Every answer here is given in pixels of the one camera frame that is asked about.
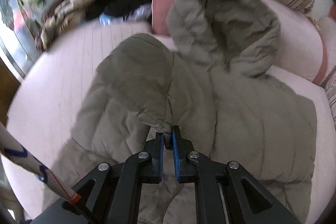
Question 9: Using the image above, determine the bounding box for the stained glass window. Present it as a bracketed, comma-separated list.
[1, 0, 41, 81]

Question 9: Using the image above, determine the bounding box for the white blue red cable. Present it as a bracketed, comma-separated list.
[0, 121, 81, 205]

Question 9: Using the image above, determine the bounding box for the striped floral quilt right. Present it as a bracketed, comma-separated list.
[325, 75, 336, 127]

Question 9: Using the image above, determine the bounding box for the blue plastic bag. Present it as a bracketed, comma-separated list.
[99, 3, 152, 26]

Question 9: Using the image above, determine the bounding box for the beige brown floral blanket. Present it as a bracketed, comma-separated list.
[35, 0, 95, 52]

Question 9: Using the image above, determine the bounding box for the pink rolled quilt back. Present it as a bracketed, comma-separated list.
[151, 0, 327, 85]

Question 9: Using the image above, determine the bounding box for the olive quilted hooded jacket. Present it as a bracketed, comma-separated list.
[52, 0, 317, 222]

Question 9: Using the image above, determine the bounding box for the pink quilted bed cover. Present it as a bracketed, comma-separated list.
[7, 21, 335, 223]

